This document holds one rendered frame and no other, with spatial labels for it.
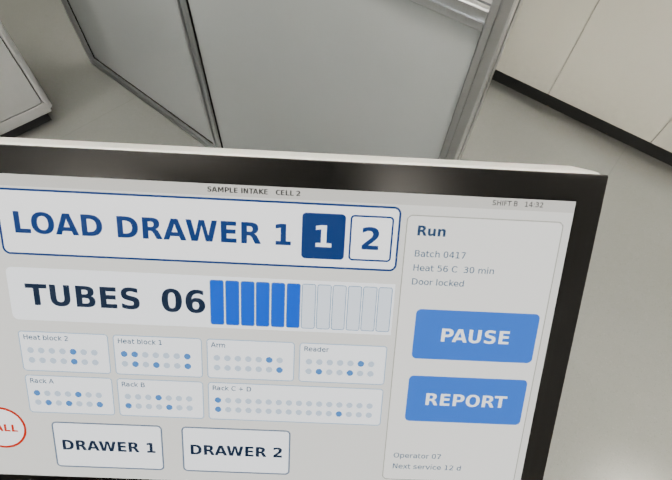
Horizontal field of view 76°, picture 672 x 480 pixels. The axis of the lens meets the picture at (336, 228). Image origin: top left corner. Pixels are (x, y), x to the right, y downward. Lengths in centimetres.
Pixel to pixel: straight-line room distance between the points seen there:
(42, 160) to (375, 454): 35
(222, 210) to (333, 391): 18
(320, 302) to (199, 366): 11
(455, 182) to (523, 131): 204
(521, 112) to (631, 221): 74
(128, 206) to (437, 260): 23
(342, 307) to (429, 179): 12
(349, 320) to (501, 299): 12
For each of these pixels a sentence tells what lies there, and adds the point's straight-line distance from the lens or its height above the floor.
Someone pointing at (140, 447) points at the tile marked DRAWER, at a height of 100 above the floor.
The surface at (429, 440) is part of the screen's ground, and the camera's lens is 42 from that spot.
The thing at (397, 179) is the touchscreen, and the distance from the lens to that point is 32.
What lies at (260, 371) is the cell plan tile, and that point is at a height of 107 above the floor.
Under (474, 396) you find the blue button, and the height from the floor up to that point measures 105.
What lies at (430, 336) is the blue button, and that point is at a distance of 36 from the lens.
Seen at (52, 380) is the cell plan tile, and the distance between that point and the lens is 44.
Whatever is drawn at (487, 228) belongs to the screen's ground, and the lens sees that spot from 34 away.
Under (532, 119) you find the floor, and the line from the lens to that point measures 245.
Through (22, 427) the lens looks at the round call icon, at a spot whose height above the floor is 102.
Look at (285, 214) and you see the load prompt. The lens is 32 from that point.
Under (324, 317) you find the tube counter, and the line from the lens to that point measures 35.
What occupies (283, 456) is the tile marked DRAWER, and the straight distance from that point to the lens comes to 43.
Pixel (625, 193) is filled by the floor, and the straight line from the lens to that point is 231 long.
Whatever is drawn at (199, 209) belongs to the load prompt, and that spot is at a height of 117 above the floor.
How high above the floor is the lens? 142
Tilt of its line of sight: 55 degrees down
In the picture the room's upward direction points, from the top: 4 degrees clockwise
